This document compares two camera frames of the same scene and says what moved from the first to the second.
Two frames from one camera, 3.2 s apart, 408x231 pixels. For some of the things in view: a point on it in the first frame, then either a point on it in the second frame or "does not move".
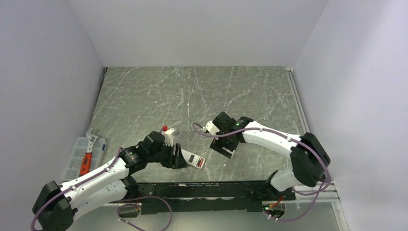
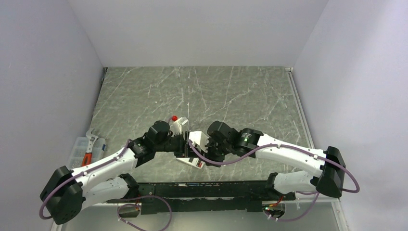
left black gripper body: (167, 160) -> (175, 144)
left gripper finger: (180, 161) -> (186, 141)
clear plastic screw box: (72, 168) does not move
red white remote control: (193, 159) does not move
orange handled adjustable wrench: (86, 159) does not move
